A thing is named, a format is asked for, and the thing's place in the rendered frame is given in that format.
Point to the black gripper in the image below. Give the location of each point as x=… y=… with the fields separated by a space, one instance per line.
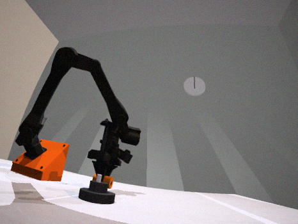
x=104 y=164

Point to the orange knob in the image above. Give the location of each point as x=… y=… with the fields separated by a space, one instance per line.
x=107 y=179

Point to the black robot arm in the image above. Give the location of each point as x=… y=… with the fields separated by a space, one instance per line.
x=64 y=60

